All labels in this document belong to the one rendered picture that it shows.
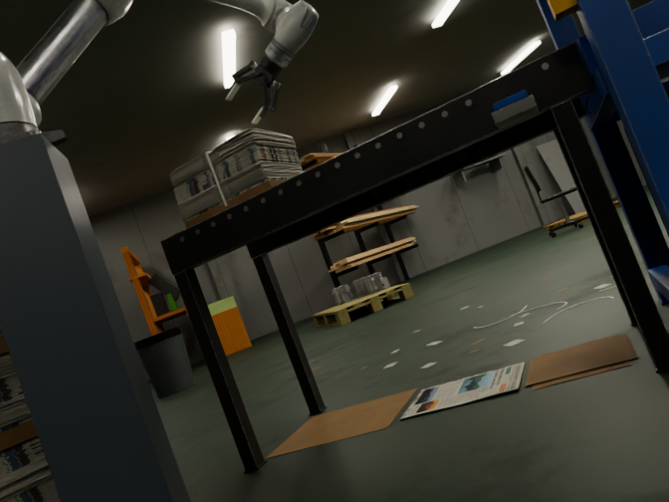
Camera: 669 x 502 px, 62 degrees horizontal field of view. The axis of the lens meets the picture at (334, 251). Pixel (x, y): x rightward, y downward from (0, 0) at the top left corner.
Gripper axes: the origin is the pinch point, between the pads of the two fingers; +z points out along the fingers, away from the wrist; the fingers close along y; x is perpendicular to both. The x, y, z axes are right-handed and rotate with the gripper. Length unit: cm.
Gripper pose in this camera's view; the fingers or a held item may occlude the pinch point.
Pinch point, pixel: (242, 109)
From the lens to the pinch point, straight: 204.1
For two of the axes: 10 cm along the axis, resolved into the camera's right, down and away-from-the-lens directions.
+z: -6.0, 7.4, 3.2
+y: 7.1, 6.7, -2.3
